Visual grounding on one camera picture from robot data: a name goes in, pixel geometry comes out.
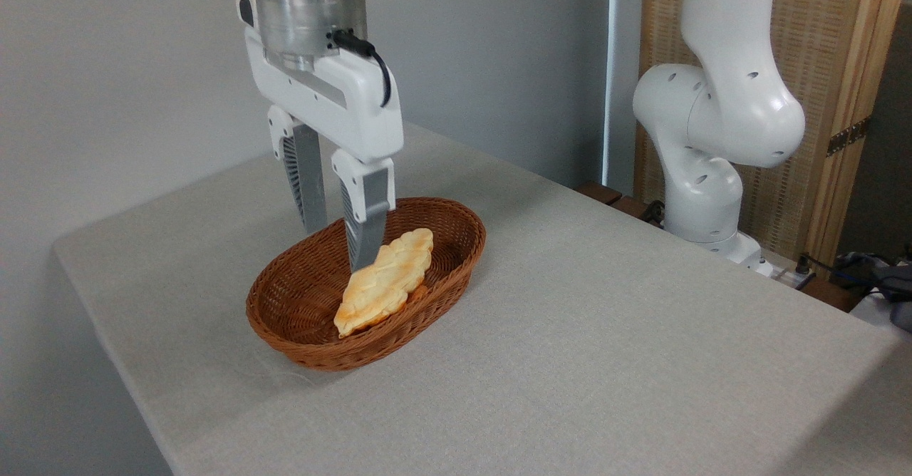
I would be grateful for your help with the dark grey device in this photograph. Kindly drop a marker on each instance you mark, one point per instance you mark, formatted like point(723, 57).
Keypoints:
point(894, 287)

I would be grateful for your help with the braided golden bread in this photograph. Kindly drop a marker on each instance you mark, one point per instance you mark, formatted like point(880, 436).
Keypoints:
point(388, 280)

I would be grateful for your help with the grey tablecloth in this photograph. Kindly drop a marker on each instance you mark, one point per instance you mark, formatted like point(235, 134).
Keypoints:
point(570, 333)

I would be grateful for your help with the brass screen hinge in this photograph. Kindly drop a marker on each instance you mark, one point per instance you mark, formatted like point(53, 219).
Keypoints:
point(848, 136)

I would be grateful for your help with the brown wicker basket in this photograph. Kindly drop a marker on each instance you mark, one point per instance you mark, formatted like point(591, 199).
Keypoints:
point(299, 298)

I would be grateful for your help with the wooden rattan folding screen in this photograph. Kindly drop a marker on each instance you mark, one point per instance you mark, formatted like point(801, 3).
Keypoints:
point(826, 48)

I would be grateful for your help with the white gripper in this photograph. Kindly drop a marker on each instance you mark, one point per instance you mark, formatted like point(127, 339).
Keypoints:
point(349, 105)

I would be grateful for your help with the white vertical post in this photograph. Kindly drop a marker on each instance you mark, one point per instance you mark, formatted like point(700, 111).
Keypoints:
point(618, 70)

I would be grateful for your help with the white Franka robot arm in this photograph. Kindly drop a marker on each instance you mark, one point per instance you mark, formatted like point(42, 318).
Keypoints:
point(719, 112)

